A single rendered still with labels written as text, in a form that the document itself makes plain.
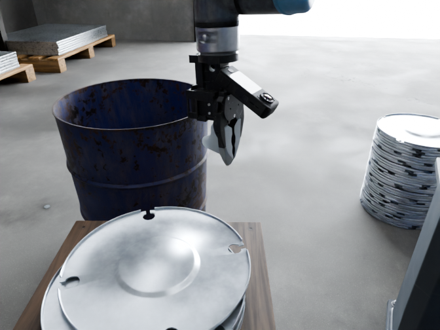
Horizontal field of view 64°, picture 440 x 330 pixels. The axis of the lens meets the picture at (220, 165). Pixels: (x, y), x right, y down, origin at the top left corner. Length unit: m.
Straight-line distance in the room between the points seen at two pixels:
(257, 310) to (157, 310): 0.15
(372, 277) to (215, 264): 0.69
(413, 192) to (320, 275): 0.44
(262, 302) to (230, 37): 0.42
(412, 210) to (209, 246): 0.91
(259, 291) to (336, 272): 0.59
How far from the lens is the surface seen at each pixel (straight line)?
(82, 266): 0.61
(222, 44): 0.61
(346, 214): 1.40
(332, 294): 1.10
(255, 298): 0.59
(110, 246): 0.63
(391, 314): 1.08
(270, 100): 0.62
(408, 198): 1.35
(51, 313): 0.57
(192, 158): 0.95
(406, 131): 1.35
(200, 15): 0.61
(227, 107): 0.63
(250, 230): 0.71
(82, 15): 5.01
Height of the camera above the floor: 0.80
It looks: 29 degrees down
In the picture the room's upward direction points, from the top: straight up
